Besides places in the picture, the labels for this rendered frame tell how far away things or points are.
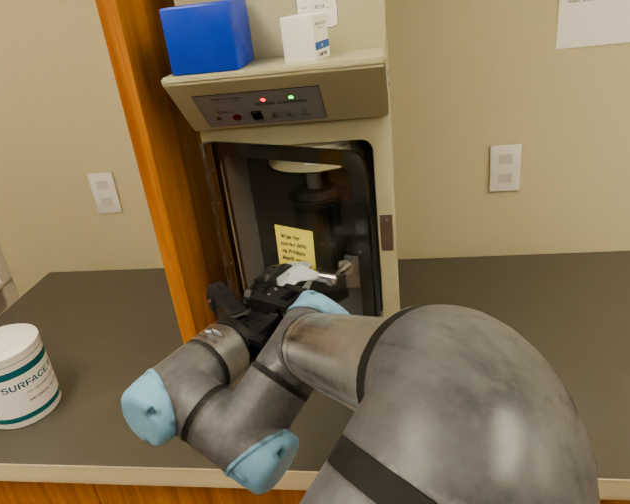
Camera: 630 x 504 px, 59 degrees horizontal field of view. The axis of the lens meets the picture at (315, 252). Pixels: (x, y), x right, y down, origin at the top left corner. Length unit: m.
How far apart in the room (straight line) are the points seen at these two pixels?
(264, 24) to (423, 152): 0.61
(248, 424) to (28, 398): 0.61
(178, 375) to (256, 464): 0.13
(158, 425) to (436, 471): 0.45
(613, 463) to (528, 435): 0.72
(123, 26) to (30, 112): 0.78
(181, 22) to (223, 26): 0.06
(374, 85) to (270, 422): 0.48
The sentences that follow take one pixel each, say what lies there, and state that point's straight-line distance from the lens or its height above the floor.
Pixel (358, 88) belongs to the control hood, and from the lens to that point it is 0.83.
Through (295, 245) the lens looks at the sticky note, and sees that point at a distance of 0.92.
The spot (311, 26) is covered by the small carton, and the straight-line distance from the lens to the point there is 0.82.
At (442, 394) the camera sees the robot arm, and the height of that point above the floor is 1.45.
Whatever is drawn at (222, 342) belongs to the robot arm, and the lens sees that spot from 0.69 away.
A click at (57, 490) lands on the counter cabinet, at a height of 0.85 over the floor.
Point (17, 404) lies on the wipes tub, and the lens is 1.15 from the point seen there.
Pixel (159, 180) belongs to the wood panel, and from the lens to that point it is 0.93.
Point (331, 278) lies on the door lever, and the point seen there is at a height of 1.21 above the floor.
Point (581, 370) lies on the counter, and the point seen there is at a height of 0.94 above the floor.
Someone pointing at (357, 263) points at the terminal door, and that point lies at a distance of 0.86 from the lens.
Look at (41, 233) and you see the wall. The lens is 1.77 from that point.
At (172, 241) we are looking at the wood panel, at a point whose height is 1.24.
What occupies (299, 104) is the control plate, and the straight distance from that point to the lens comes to 0.86.
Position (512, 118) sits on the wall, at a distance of 1.39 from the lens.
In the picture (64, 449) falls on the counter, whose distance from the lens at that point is 1.09.
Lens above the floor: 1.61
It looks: 26 degrees down
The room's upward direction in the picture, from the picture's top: 7 degrees counter-clockwise
